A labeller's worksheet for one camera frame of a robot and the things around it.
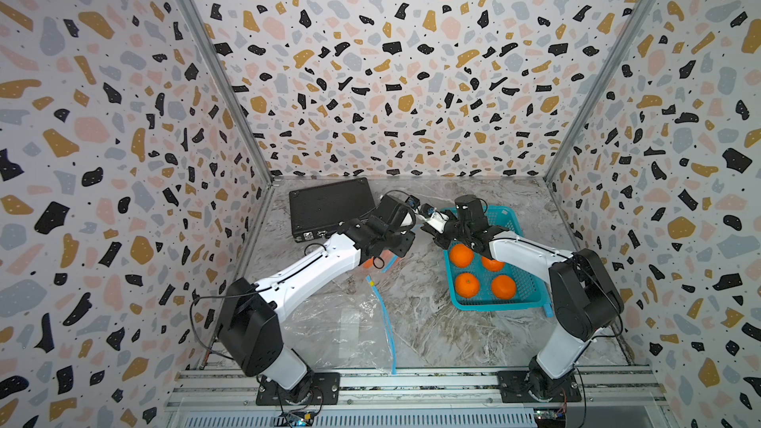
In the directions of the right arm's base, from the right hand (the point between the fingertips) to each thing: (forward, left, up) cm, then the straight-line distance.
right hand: (426, 223), depth 91 cm
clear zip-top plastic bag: (-28, +25, -13) cm, 40 cm away
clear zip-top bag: (-22, +11, +14) cm, 29 cm away
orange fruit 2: (-7, -11, -7) cm, 15 cm away
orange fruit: (-27, +13, +22) cm, 37 cm away
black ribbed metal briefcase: (+16, +40, -14) cm, 46 cm away
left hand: (-8, +5, +6) cm, 12 cm away
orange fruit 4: (-16, -23, -9) cm, 29 cm away
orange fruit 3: (-16, -12, -9) cm, 22 cm away
